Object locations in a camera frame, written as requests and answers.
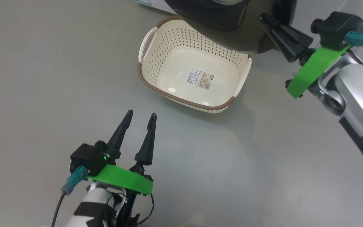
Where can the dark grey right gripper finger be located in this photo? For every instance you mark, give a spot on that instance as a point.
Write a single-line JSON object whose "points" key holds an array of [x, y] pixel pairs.
{"points": [[291, 52], [288, 31]]}

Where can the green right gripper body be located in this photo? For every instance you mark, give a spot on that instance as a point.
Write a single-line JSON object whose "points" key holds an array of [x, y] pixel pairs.
{"points": [[317, 66]]}

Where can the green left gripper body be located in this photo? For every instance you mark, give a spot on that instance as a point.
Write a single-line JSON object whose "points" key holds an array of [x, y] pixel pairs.
{"points": [[124, 178]]}

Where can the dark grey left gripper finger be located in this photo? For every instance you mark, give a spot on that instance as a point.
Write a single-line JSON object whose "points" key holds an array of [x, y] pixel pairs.
{"points": [[146, 145], [120, 135]]}

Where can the washing machine door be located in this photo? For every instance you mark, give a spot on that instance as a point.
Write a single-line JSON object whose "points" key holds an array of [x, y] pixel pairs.
{"points": [[206, 15]]}

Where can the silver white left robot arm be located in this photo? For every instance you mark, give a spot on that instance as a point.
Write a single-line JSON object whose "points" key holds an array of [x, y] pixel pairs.
{"points": [[93, 205]]}

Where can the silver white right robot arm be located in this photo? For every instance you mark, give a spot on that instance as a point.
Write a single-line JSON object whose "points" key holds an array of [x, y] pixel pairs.
{"points": [[361, 97]]}

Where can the cream perforated laundry basket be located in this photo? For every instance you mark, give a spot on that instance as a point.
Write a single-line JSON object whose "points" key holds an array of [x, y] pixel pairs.
{"points": [[175, 69]]}

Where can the basket product label sticker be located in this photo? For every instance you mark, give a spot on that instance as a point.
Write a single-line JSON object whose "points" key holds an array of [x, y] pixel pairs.
{"points": [[200, 78]]}

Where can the blue energy label sticker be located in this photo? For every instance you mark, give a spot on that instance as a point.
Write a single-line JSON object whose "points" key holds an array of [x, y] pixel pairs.
{"points": [[143, 2]]}

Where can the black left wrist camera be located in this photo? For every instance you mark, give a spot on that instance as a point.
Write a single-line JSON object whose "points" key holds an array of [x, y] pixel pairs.
{"points": [[88, 156]]}

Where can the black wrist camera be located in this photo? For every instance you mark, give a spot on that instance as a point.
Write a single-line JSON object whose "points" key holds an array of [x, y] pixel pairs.
{"points": [[336, 28], [88, 156]]}

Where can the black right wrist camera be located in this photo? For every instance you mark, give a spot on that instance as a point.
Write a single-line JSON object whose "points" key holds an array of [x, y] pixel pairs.
{"points": [[336, 28]]}

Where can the teal left camera connector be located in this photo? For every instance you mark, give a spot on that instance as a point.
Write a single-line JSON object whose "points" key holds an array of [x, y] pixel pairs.
{"points": [[76, 178]]}

